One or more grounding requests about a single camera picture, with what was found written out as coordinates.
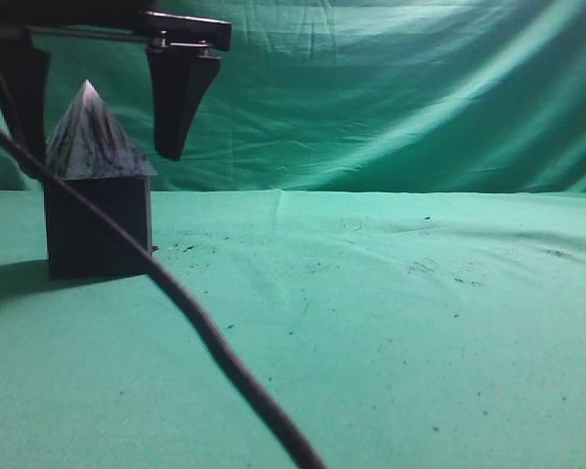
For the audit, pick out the white purple marbled square pyramid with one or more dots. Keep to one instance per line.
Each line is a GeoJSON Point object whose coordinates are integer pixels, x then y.
{"type": "Point", "coordinates": [90, 143]}

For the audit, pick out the dark purple cube block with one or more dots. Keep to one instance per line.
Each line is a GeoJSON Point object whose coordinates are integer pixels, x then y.
{"type": "Point", "coordinates": [78, 248]}

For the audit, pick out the green table cloth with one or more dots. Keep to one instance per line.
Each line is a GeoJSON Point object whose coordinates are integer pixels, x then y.
{"type": "Point", "coordinates": [443, 330]}

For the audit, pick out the green backdrop cloth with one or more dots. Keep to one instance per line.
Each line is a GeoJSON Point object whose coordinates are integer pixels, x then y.
{"type": "Point", "coordinates": [363, 96]}

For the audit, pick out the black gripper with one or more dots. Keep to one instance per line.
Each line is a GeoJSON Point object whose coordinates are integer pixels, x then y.
{"type": "Point", "coordinates": [180, 75]}

